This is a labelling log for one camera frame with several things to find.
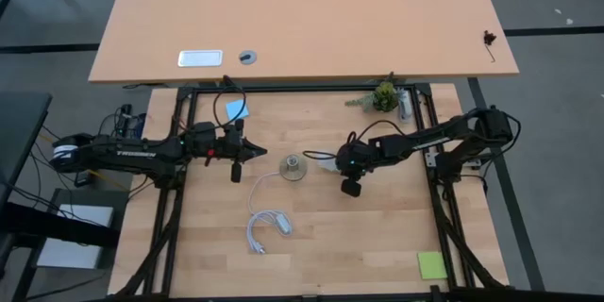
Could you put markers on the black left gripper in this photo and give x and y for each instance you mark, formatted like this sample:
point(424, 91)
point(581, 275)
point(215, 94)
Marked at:
point(229, 144)

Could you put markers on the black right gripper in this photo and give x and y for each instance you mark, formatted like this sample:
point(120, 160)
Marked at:
point(354, 160)

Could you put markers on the white lightbulb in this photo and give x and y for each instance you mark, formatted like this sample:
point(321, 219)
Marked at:
point(326, 165)

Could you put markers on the brass lamp socket base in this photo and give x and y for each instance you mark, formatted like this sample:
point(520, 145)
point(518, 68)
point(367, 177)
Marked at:
point(293, 167)

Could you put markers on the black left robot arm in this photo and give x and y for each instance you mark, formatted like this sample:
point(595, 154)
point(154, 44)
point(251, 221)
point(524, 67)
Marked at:
point(132, 156)

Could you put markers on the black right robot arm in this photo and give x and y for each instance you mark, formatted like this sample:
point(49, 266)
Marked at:
point(439, 137)

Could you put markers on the blue sticky note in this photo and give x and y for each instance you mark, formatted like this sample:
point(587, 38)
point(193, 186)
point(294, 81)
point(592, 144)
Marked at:
point(236, 111)

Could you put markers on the potted green succulent plant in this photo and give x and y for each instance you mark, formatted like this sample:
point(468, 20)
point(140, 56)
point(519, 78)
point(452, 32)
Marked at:
point(384, 96)

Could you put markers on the grey metal box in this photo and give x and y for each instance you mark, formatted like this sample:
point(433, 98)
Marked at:
point(473, 163)

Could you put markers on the green sticky note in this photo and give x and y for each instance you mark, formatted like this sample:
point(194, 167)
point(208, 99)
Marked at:
point(431, 265)

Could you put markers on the black power strip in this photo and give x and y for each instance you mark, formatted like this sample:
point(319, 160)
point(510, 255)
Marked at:
point(125, 111)

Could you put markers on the light wooden desk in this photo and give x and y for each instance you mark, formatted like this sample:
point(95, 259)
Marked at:
point(302, 19)

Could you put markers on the black power adapter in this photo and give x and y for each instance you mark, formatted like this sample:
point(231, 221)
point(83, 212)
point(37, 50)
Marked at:
point(83, 178)

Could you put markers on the small dark red object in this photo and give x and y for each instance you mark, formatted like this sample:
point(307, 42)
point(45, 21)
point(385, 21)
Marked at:
point(488, 38)

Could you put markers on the white box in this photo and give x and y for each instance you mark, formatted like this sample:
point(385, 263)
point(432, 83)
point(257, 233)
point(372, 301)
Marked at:
point(71, 255)

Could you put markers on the black side table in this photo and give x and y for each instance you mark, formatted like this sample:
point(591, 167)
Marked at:
point(19, 122)

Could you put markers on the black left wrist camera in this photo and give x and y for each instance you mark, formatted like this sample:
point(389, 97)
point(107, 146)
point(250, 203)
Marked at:
point(236, 172)

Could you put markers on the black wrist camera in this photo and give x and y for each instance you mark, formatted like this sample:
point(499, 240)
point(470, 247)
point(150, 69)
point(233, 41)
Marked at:
point(351, 188)
point(236, 172)

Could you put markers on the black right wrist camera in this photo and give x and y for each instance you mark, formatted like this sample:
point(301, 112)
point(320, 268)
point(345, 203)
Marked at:
point(351, 188)

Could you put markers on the black aluminium frame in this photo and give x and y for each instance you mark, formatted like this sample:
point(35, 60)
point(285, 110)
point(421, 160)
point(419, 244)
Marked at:
point(307, 88)

